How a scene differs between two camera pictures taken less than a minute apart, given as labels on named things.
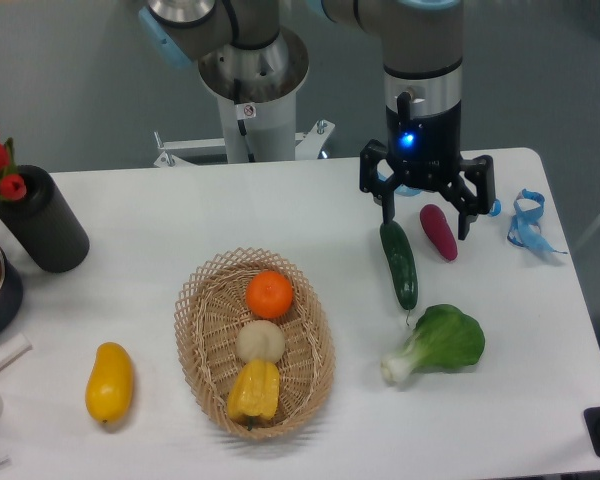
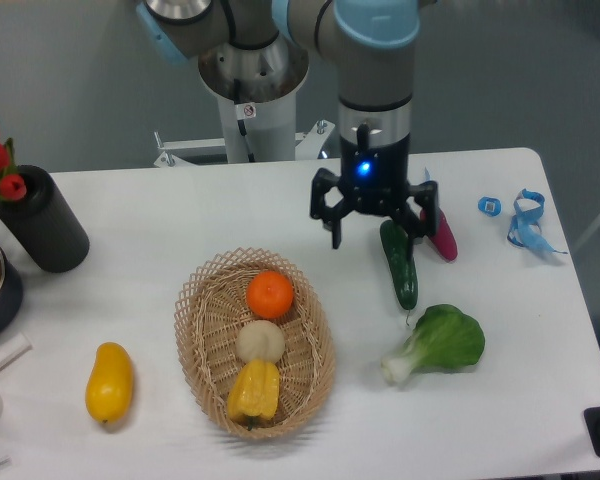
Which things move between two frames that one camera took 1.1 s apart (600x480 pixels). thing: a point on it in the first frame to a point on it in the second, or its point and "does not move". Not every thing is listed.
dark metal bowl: x=1 y=291 does not move
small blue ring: x=496 y=208 does not move
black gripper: x=423 y=123 to x=375 y=169
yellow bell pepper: x=255 y=391 does not move
